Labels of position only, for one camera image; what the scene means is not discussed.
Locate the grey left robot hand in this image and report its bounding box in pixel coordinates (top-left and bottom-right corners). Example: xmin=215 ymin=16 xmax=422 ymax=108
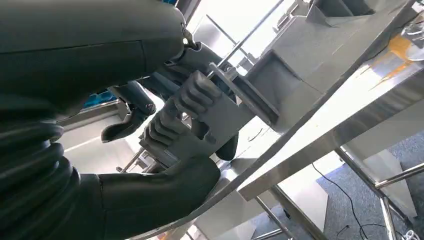
xmin=0 ymin=0 xmax=240 ymax=240

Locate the grey ribbed metal part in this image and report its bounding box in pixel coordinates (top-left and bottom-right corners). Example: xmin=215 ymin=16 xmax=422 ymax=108
xmin=139 ymin=62 xmax=281 ymax=170

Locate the blue crate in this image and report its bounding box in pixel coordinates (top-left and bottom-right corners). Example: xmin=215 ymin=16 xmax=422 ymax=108
xmin=82 ymin=90 xmax=118 ymax=110

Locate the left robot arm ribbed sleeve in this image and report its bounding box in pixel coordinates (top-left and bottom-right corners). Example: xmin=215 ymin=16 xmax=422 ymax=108
xmin=0 ymin=94 xmax=100 ymax=240

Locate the thin steel rod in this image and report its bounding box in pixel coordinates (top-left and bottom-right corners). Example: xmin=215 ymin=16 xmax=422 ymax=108
xmin=205 ymin=0 xmax=286 ymax=80

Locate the steel work table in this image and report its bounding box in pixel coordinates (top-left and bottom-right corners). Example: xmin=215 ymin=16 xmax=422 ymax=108
xmin=129 ymin=0 xmax=424 ymax=240

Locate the grey plastic tray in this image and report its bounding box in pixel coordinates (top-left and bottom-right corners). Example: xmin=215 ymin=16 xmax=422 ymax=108
xmin=244 ymin=0 xmax=418 ymax=134

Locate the steel bench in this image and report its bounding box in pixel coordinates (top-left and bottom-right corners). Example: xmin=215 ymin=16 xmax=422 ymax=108
xmin=236 ymin=19 xmax=424 ymax=240

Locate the white panel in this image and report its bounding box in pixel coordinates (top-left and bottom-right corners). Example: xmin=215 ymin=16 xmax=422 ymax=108
xmin=277 ymin=161 xmax=329 ymax=233
xmin=342 ymin=107 xmax=424 ymax=219

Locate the yellow bench tape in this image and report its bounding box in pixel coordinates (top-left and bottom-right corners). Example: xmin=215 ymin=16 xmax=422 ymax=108
xmin=362 ymin=33 xmax=416 ymax=92

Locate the clear plastic item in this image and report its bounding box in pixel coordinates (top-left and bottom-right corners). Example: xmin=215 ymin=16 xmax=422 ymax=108
xmin=400 ymin=20 xmax=424 ymax=63

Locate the black floor cable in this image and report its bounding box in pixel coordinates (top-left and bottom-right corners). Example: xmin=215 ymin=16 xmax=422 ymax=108
xmin=310 ymin=162 xmax=409 ymax=240

